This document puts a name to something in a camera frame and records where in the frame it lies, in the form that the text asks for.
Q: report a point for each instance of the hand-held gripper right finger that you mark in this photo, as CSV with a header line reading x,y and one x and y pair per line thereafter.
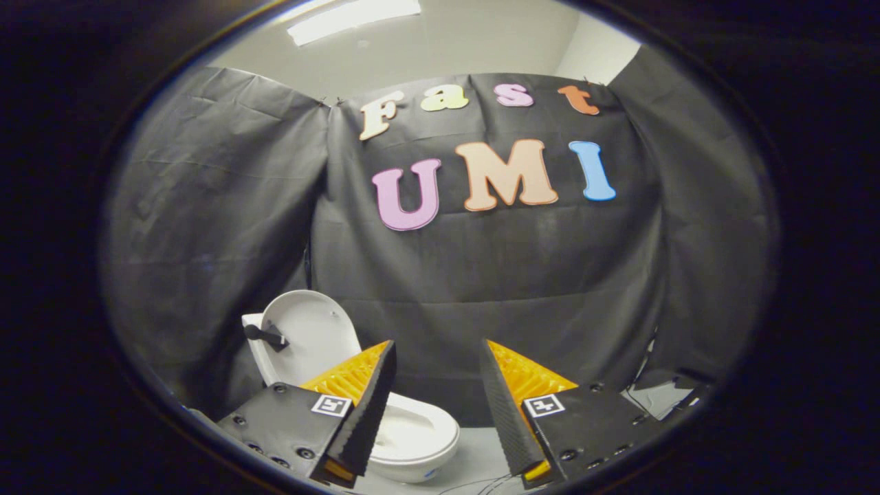
x,y
505,412

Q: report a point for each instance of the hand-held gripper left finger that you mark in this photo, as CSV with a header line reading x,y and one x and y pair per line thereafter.
x,y
364,419

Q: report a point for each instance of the white toilet lid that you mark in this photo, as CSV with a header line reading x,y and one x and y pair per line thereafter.
x,y
316,337

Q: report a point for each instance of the white toilet seat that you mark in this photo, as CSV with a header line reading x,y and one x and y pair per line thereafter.
x,y
447,430

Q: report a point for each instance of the white toilet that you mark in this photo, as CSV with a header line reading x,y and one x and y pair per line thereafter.
x,y
412,471

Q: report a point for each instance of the black backdrop cloth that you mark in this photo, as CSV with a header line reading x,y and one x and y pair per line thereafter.
x,y
481,275

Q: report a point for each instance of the black box white label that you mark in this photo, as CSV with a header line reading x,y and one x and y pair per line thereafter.
x,y
693,390

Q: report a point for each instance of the ceiling light panel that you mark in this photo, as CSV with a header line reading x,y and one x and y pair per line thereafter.
x,y
350,17

